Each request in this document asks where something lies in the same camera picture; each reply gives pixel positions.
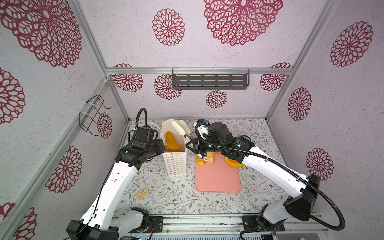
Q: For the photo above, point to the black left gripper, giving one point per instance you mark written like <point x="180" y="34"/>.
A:
<point x="158" y="142"/>

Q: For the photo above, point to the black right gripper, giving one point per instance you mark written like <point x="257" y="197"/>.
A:
<point x="198" y="144"/>

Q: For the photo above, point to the long glazed fake bread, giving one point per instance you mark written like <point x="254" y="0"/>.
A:
<point x="171" y="144"/>

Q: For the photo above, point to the white printed paper bag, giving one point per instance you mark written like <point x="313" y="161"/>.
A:
<point x="175" y="134"/>

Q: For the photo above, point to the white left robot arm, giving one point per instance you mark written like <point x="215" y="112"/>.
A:
<point x="97" y="223"/>

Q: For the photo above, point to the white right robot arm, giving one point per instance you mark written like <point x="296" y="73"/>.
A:
<point x="300" y="200"/>

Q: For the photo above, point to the sesame fake bread roll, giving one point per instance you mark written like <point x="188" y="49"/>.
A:
<point x="205" y="158"/>

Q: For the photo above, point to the round orange fake bun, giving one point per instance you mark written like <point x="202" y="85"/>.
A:
<point x="233" y="163"/>

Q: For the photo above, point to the pink tray mat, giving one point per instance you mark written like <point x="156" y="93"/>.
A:
<point x="217" y="177"/>

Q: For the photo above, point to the small wooden block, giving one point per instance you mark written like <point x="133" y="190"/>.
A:
<point x="142" y="193"/>

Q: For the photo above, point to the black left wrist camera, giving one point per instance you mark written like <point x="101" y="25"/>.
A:
<point x="144" y="137"/>

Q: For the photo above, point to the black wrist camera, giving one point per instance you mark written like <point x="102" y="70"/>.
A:
<point x="144" y="137"/>
<point x="216" y="132"/>

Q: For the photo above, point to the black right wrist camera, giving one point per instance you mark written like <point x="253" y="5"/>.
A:
<point x="216" y="132"/>

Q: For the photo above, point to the grey wall shelf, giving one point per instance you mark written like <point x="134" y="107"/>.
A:
<point x="239" y="80"/>

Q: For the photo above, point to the black wire wall rack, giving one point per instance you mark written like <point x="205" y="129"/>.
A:
<point x="96" y="121"/>

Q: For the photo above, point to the metal base rail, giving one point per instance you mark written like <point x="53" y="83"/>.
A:
<point x="226" y="227"/>

